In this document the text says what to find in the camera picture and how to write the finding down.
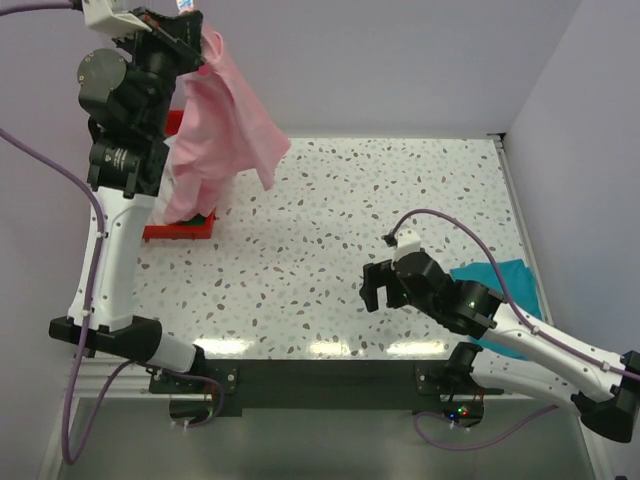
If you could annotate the aluminium frame rail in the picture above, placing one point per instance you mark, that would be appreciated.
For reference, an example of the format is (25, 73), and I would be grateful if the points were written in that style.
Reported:
(131, 383)

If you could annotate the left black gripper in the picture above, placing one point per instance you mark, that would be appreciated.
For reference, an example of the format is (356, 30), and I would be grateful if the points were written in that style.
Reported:
(179, 34)

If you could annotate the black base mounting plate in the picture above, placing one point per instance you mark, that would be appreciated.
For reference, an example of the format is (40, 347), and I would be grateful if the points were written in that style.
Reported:
(241, 385)

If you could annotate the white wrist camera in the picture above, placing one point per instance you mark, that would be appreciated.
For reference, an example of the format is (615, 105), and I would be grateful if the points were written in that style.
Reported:
(403, 241)
(109, 18)

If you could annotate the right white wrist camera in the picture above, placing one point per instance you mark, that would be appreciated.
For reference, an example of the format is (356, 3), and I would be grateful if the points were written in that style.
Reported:
(403, 241)

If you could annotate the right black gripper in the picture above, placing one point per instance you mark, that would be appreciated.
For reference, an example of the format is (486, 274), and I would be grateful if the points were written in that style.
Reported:
(376, 275)

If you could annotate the white t shirt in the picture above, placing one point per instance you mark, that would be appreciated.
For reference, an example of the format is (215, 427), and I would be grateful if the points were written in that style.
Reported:
(166, 189)

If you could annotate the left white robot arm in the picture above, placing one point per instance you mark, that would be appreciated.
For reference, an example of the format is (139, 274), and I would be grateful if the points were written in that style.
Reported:
(126, 92)

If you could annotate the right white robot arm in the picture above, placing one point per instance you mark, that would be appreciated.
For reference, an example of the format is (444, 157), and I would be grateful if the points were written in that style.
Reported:
(600, 386)

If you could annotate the green t shirt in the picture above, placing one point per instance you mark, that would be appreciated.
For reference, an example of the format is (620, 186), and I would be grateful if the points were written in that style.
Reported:
(196, 221)

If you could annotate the pink t shirt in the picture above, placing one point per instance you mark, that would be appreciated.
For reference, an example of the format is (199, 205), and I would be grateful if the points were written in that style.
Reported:
(225, 130)

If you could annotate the red plastic bin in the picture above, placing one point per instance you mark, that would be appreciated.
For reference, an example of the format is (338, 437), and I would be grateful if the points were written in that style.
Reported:
(176, 231)

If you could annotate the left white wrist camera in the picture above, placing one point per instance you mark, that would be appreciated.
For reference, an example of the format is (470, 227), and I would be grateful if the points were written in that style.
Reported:
(109, 18)

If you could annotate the teal folded t shirt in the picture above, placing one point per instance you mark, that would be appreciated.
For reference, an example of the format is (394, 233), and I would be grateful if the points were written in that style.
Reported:
(521, 284)

